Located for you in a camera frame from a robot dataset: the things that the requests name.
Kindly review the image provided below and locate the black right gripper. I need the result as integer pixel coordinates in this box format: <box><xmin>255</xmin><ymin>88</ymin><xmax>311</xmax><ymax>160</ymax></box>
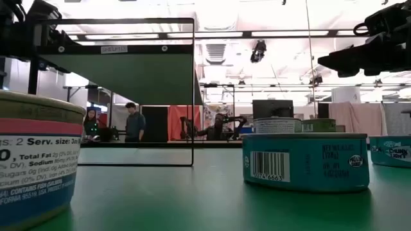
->
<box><xmin>317</xmin><ymin>30</ymin><xmax>411</xmax><ymax>78</ymax></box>

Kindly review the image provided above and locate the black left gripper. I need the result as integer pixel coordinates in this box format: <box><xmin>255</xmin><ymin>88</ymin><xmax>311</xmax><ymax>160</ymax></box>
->
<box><xmin>0</xmin><ymin>22</ymin><xmax>78</xmax><ymax>75</ymax></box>

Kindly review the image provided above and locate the white label can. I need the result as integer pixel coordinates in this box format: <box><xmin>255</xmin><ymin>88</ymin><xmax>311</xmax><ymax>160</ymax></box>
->
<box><xmin>253</xmin><ymin>117</ymin><xmax>302</xmax><ymax>134</ymax></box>

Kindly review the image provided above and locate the thin vertical pole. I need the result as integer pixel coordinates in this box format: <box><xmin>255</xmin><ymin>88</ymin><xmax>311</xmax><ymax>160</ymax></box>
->
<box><xmin>304</xmin><ymin>0</ymin><xmax>317</xmax><ymax>119</ymax></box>

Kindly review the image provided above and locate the pink cloth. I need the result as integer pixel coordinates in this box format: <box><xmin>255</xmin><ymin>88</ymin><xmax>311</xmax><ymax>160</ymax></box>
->
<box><xmin>328</xmin><ymin>101</ymin><xmax>388</xmax><ymax>144</ymax></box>

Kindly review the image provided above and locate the green label can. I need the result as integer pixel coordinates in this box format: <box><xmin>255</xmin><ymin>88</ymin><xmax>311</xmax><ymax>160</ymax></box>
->
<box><xmin>301</xmin><ymin>118</ymin><xmax>337</xmax><ymax>133</ymax></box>

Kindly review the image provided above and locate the person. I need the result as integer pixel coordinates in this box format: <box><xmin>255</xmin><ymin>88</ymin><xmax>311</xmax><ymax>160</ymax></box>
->
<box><xmin>124</xmin><ymin>101</ymin><xmax>147</xmax><ymax>143</ymax></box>
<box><xmin>196</xmin><ymin>112</ymin><xmax>226</xmax><ymax>141</ymax></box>
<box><xmin>82</xmin><ymin>108</ymin><xmax>101</xmax><ymax>142</ymax></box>

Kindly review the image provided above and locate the black monitor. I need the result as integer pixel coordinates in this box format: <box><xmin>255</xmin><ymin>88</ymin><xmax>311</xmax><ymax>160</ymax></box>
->
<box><xmin>252</xmin><ymin>99</ymin><xmax>295</xmax><ymax>120</ymax></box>

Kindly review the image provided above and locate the white cloth panel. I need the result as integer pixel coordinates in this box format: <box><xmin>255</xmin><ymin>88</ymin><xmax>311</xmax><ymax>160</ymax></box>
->
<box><xmin>107</xmin><ymin>103</ymin><xmax>139</xmax><ymax>132</ymax></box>

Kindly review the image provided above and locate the wooden board tray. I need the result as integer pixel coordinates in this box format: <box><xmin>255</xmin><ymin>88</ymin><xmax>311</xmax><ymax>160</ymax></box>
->
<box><xmin>28</xmin><ymin>17</ymin><xmax>204</xmax><ymax>167</ymax></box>

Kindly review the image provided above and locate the teal label tuna can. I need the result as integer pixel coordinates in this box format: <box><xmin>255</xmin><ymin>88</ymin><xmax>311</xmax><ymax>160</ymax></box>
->
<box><xmin>368</xmin><ymin>134</ymin><xmax>411</xmax><ymax>169</ymax></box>
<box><xmin>241</xmin><ymin>132</ymin><xmax>371</xmax><ymax>193</ymax></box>

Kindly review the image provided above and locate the black overhead gantry bar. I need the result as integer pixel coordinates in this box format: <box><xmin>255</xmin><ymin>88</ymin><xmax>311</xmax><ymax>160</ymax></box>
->
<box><xmin>66</xmin><ymin>28</ymin><xmax>370</xmax><ymax>41</ymax></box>

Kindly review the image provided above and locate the gold lid can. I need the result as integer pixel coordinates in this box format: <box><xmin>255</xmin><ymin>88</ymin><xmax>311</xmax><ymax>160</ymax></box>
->
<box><xmin>0</xmin><ymin>89</ymin><xmax>87</xmax><ymax>231</ymax></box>

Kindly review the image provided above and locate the black panel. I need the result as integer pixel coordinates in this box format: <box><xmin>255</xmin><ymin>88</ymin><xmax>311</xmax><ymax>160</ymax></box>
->
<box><xmin>141</xmin><ymin>105</ymin><xmax>169</xmax><ymax>143</ymax></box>

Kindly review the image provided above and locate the orange cloth panel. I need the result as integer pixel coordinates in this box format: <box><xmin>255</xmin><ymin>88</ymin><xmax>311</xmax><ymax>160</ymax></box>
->
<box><xmin>167</xmin><ymin>105</ymin><xmax>202</xmax><ymax>141</ymax></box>

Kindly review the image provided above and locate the green table mat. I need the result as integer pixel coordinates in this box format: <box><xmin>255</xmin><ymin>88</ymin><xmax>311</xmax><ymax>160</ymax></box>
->
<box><xmin>28</xmin><ymin>146</ymin><xmax>411</xmax><ymax>231</ymax></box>

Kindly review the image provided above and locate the small black ceiling camera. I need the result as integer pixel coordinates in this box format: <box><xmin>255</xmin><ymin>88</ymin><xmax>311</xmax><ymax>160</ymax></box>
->
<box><xmin>308</xmin><ymin>74</ymin><xmax>324</xmax><ymax>86</ymax></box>

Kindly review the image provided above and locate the black overhead camera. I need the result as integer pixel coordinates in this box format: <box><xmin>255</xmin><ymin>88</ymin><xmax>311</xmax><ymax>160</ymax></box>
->
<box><xmin>249</xmin><ymin>40</ymin><xmax>268</xmax><ymax>64</ymax></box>

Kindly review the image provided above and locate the black aluminium table frame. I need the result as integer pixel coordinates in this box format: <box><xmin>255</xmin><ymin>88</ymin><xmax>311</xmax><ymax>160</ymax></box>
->
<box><xmin>79</xmin><ymin>141</ymin><xmax>244</xmax><ymax>149</ymax></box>

